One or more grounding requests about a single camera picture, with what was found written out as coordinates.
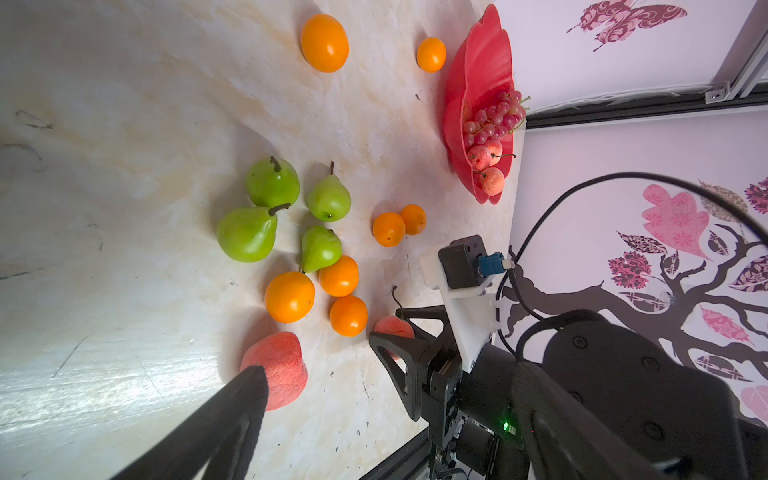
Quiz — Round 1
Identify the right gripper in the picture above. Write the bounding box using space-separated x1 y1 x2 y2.
369 305 531 479

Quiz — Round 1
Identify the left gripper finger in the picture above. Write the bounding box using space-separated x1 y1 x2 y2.
115 366 269 479

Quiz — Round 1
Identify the peach with stem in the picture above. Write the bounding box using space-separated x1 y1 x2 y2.
467 139 515 172

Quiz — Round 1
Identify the purple grape bunch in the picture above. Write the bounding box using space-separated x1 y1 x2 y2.
462 90 531 148

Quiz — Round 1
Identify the red flower fruit bowl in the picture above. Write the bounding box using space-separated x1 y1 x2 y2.
442 4 515 205

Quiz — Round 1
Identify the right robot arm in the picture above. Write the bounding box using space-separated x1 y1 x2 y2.
369 310 767 479

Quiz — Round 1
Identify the orange cluster bottom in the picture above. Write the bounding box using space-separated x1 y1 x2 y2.
329 295 368 337

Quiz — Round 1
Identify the orange cluster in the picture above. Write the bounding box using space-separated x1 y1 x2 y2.
318 255 360 298
372 212 405 248
264 272 315 324
329 295 368 337

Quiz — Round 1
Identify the orange cluster top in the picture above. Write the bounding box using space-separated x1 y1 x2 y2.
318 255 360 298

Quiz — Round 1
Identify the orange cluster middle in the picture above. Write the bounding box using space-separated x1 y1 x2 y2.
372 212 405 248

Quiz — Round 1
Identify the orange beside grapes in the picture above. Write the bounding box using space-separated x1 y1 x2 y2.
399 204 428 236

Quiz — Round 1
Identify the green pear lower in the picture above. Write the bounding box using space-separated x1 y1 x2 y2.
300 226 342 273

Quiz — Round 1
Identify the green pear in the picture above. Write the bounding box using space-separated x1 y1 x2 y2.
216 203 291 263
306 162 352 223
300 226 342 273

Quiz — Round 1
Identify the orange cluster left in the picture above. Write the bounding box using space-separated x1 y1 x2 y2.
264 272 315 324

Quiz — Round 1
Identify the green pear upper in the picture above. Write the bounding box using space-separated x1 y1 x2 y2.
306 162 352 223

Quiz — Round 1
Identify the green pear left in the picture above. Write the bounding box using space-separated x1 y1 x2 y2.
216 203 291 263

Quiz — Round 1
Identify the green apple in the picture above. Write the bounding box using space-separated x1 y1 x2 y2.
245 156 300 208

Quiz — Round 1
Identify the orange near pouch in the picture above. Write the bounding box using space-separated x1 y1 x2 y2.
416 37 447 73

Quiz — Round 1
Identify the orange far left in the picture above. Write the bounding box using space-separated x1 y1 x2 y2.
300 14 349 73

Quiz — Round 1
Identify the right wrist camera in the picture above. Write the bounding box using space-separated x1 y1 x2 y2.
420 235 514 373

